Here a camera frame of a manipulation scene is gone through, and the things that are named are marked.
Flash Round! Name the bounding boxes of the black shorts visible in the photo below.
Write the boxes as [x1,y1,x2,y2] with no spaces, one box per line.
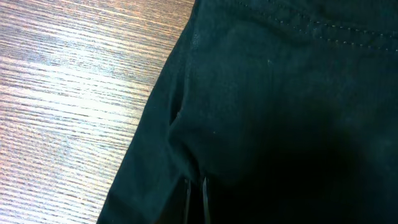
[98,0,397,223]

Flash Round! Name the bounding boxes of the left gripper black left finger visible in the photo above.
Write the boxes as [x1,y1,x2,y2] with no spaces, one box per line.
[158,179,191,224]

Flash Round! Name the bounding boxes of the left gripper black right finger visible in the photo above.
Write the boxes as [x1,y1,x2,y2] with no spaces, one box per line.
[201,177,224,224]

